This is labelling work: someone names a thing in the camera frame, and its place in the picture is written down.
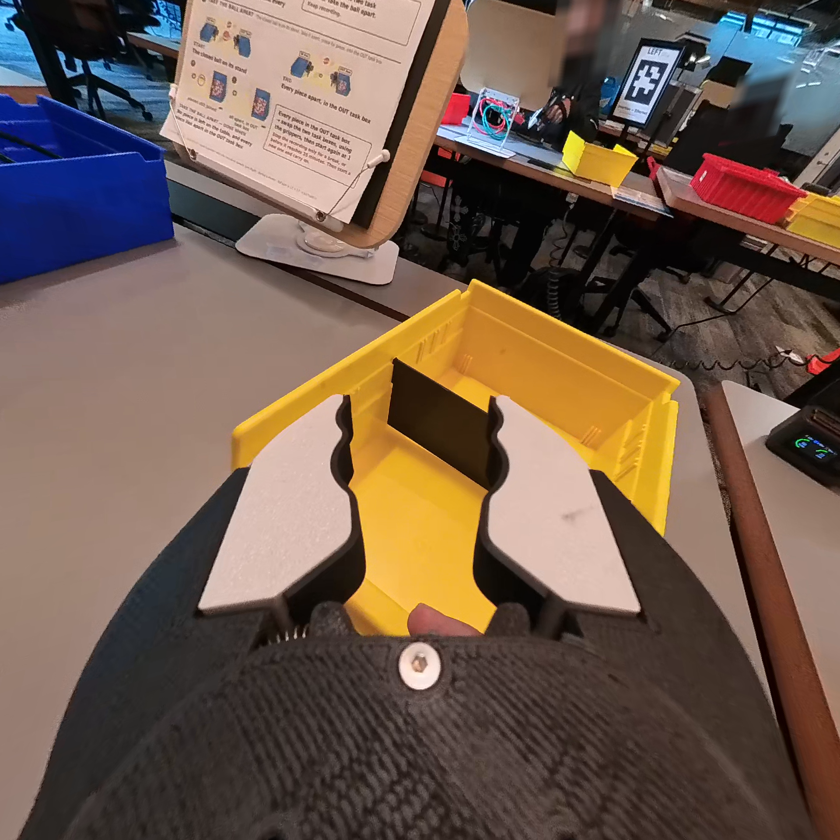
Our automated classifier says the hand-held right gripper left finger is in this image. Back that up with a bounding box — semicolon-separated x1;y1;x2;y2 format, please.
197;392;366;624

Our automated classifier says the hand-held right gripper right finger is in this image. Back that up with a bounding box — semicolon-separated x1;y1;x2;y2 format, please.
474;394;642;634

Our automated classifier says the yellow plastic bin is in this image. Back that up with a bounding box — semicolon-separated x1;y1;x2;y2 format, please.
233;279;681;639

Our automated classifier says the blue plastic bin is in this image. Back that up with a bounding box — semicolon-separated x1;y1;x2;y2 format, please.
0;94;176;284

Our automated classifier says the grey desk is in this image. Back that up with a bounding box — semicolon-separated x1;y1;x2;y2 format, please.
0;223;777;840

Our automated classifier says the person's right hand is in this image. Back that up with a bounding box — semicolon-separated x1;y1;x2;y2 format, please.
407;602;481;639

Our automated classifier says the black bin divider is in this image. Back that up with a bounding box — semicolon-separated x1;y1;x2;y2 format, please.
387;357;494;491

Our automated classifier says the grey table brown edge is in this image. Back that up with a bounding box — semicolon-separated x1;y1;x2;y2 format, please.
705;379;840;840

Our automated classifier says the black device with display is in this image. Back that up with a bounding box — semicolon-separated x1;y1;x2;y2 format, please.
766;377;840;488

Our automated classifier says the white stand base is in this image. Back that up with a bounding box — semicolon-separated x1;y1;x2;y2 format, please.
235;213;400;287

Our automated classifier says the wooden table with bins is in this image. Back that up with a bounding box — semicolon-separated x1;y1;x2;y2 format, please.
656;167;840;267

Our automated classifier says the long wooden table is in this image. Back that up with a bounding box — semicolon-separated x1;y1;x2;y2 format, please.
433;125;674;221

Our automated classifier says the small yellow bin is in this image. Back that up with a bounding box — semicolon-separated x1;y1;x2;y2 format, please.
562;130;639;186

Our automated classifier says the red ribbed bin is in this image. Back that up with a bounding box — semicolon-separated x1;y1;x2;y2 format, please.
689;152;809;224

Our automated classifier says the printed instruction sheet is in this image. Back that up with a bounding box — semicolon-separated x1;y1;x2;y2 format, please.
159;0;439;225

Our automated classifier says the black tablet with marker tag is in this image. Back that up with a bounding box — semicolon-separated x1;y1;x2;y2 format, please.
607;38;688;130

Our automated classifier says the black office chair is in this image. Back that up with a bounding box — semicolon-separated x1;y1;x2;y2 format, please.
13;0;156;123

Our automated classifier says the coiled black cable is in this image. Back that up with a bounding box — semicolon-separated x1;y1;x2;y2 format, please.
669;348;798;373

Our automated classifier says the clear stand with coloured cables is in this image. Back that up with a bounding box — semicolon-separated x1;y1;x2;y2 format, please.
468;87;522;159

